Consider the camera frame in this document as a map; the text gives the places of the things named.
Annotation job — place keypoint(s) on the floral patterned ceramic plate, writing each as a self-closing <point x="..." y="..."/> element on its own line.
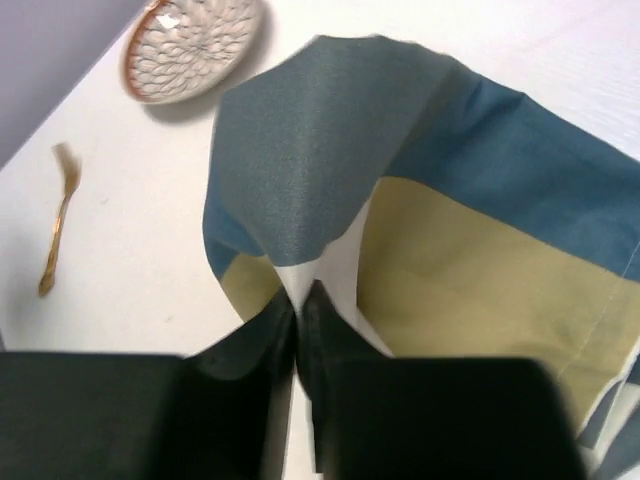
<point x="180" y="49"/>

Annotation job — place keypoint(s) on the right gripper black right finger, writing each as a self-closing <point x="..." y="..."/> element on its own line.
<point x="378" y="417"/>

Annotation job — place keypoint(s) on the blue yellow striped cloth placemat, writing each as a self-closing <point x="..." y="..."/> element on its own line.
<point x="445" y="215"/>

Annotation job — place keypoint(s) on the gold fork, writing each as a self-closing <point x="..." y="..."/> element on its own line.
<point x="71" y="173"/>

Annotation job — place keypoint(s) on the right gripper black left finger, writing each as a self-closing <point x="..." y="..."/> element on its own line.
<point x="220" y="414"/>

